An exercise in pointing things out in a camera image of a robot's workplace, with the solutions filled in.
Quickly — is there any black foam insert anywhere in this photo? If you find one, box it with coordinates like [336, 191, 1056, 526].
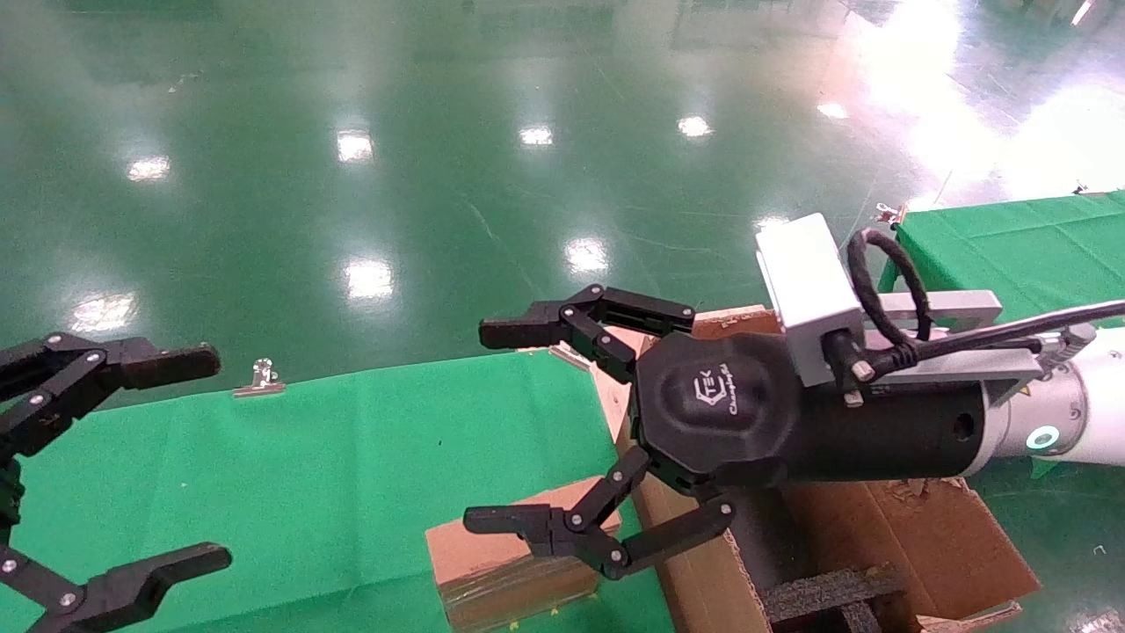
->
[760, 567, 906, 633]

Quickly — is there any large open cardboard carton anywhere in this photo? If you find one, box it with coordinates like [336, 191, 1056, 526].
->
[615, 308, 1042, 633]

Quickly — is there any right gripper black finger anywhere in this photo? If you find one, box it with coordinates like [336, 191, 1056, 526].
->
[479, 284, 695, 383]
[463, 446, 736, 581]

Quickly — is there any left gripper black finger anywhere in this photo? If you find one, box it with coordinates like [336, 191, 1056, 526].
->
[0, 542, 233, 633]
[0, 332, 221, 458]

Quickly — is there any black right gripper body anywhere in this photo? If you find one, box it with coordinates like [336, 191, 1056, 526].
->
[633, 332, 990, 493]

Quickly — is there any grey metal camera bracket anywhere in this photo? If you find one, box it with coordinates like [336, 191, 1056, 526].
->
[857, 290, 1097, 407]

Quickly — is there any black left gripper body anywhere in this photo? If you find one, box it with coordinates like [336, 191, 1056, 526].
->
[0, 455, 23, 535]

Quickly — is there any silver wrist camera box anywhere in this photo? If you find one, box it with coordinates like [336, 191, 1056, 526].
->
[756, 213, 867, 388]

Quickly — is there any small brown cardboard box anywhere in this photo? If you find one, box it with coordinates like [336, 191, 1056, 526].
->
[425, 477, 622, 633]

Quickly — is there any green table cloth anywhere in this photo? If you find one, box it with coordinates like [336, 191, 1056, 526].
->
[879, 189, 1125, 480]
[0, 350, 678, 633]

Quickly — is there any black braided camera cable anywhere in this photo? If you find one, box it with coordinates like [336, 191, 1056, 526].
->
[826, 227, 1125, 410]

